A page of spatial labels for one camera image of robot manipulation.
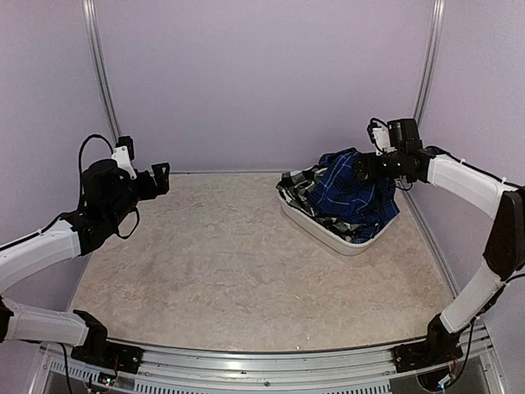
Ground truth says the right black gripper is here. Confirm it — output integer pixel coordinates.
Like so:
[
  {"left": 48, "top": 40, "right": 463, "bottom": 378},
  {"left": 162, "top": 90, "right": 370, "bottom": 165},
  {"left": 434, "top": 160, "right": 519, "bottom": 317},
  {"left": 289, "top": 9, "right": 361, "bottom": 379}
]
[{"left": 352, "top": 149, "right": 404, "bottom": 180}]

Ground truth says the left aluminium frame post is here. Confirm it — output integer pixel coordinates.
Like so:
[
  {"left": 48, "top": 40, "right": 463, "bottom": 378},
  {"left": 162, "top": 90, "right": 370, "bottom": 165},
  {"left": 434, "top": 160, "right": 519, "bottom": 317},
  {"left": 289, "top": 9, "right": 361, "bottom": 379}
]
[{"left": 81, "top": 0, "right": 122, "bottom": 142}]

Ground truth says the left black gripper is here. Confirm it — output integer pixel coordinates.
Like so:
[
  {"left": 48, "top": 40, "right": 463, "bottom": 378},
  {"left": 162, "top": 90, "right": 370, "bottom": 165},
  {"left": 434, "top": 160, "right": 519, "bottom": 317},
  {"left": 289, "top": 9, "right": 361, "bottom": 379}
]
[{"left": 106, "top": 162, "right": 169, "bottom": 228}]

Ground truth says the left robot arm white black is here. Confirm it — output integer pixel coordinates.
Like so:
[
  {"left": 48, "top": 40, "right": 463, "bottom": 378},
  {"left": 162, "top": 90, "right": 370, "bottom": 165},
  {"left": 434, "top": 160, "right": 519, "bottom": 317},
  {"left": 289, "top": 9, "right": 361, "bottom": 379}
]
[{"left": 1, "top": 158, "right": 170, "bottom": 368}]

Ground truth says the white plastic basin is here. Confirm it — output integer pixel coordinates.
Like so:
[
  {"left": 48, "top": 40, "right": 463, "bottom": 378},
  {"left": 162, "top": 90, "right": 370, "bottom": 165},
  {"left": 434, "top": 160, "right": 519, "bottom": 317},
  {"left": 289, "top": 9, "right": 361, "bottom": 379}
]
[{"left": 277, "top": 191, "right": 397, "bottom": 256}]

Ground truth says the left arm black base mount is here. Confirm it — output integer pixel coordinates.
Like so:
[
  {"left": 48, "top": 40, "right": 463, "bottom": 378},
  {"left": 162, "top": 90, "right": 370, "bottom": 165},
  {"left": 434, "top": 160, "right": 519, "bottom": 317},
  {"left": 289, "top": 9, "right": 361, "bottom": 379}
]
[{"left": 71, "top": 341, "right": 144, "bottom": 374}]

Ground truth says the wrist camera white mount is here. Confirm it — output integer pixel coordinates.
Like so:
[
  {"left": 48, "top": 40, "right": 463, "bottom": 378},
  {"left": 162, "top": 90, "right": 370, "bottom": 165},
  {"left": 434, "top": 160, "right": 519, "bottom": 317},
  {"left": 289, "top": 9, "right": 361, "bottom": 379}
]
[
  {"left": 367, "top": 117, "right": 394, "bottom": 156},
  {"left": 112, "top": 135, "right": 137, "bottom": 180}
]

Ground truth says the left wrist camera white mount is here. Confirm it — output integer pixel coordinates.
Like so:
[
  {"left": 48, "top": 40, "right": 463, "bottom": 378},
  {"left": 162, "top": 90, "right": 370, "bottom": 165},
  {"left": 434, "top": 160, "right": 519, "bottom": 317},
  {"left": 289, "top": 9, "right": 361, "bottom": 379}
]
[{"left": 112, "top": 135, "right": 137, "bottom": 180}]

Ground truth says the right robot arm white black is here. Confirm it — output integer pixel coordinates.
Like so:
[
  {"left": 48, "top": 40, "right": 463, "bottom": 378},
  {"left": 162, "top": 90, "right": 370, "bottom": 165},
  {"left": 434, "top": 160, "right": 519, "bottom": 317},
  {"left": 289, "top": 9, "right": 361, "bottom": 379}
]
[{"left": 354, "top": 118, "right": 524, "bottom": 372}]

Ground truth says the grey black patterned shirt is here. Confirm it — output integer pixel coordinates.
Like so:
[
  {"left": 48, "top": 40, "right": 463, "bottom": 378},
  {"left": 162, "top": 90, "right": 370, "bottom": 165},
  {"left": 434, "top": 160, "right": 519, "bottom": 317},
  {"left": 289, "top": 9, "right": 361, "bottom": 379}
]
[{"left": 276, "top": 167, "right": 353, "bottom": 243}]

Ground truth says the front aluminium rail base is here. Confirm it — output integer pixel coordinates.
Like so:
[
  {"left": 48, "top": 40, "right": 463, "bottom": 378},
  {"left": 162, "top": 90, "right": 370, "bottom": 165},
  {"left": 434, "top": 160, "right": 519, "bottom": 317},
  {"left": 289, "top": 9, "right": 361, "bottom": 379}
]
[{"left": 30, "top": 328, "right": 505, "bottom": 394}]

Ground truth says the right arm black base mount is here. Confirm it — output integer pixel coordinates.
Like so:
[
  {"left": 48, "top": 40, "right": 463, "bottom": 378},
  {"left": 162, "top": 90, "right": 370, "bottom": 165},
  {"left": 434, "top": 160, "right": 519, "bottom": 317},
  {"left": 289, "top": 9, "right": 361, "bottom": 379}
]
[{"left": 391, "top": 341, "right": 463, "bottom": 373}]

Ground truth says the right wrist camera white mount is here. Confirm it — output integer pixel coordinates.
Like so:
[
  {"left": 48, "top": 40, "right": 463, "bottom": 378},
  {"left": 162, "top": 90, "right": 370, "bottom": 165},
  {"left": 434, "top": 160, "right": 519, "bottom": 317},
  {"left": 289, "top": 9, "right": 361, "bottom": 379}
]
[{"left": 367, "top": 117, "right": 394, "bottom": 156}]

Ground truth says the blue plaid long sleeve shirt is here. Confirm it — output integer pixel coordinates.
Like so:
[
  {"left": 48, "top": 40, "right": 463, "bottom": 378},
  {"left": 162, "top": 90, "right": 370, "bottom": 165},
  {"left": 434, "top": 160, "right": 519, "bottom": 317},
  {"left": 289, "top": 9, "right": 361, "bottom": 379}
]
[{"left": 306, "top": 148, "right": 400, "bottom": 243}]

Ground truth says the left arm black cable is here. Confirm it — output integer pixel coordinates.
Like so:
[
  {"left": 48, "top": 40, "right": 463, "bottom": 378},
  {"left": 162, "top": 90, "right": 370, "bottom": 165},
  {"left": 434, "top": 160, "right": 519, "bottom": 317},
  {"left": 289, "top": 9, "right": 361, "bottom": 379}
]
[{"left": 77, "top": 133, "right": 116, "bottom": 169}]

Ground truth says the right aluminium frame post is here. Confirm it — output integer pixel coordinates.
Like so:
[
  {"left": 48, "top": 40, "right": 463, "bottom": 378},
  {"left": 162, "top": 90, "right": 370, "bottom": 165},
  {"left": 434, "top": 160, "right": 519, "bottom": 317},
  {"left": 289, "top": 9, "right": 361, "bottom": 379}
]
[{"left": 413, "top": 0, "right": 446, "bottom": 125}]

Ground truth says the aluminium frame post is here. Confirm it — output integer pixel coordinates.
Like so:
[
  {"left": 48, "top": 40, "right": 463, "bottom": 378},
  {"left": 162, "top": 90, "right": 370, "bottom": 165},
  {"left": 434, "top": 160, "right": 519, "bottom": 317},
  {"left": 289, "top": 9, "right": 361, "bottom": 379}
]
[
  {"left": 81, "top": 0, "right": 122, "bottom": 142},
  {"left": 413, "top": 0, "right": 446, "bottom": 125}
]

